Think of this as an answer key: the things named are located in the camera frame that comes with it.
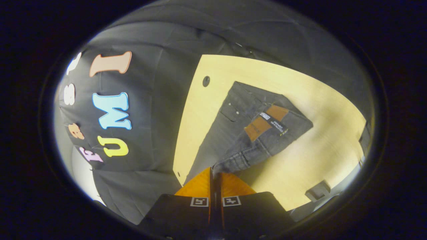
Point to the dark grey block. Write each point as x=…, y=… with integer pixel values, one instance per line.
x=317, y=190

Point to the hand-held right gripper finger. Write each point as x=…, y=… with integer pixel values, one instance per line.
x=219, y=220
x=212, y=220

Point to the black backdrop cloth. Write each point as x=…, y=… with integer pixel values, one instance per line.
x=156, y=100

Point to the black denim jeans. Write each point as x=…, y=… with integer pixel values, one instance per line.
x=233, y=133

